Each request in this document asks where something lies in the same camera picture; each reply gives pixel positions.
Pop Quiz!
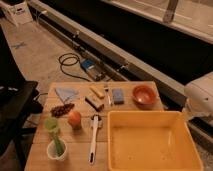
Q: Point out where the silver fork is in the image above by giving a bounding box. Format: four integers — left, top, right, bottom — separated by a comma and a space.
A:
104, 84, 112, 106

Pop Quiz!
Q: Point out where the black chair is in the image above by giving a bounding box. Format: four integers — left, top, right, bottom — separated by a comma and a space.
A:
0, 27, 43, 169

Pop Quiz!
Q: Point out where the white cup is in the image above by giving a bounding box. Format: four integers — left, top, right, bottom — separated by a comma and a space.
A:
46, 139, 67, 161

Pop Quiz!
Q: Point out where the brown grape bunch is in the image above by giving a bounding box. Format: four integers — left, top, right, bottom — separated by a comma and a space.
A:
51, 103, 74, 117

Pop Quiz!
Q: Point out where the blue power box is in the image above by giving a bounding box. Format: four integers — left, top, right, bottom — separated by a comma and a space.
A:
80, 59, 105, 81

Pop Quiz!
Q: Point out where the blue sponge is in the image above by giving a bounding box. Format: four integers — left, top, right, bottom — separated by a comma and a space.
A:
112, 88, 124, 104

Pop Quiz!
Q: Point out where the light blue cloth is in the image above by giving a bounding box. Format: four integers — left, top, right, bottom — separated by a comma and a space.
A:
55, 88, 79, 103

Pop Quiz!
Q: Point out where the metal floor rail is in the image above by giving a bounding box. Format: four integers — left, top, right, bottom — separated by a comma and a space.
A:
27, 0, 213, 141

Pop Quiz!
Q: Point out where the black cable on floor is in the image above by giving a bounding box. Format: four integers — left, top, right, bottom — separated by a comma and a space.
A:
58, 52, 92, 83

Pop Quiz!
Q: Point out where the white cardboard box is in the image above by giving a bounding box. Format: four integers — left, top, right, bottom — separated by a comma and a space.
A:
0, 0, 33, 27

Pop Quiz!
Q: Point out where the brown black eraser block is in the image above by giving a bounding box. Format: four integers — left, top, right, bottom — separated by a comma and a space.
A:
85, 96, 104, 111

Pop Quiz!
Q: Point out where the white handled dish brush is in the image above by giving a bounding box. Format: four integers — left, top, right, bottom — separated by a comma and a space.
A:
89, 115, 99, 164

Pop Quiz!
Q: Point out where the orange peach fruit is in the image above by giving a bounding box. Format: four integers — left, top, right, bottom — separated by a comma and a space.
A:
68, 111, 81, 130

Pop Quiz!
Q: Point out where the yellow wooden block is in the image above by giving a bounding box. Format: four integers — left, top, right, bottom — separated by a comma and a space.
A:
90, 86, 105, 99

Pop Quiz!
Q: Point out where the red orange bowl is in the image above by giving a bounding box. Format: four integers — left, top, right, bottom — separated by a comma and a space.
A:
132, 85, 156, 105

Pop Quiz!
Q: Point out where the yellow plastic tray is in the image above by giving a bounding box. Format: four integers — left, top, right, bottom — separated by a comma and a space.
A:
107, 111, 204, 171

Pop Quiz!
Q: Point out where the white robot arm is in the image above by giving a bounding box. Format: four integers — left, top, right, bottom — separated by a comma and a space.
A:
184, 71, 213, 119

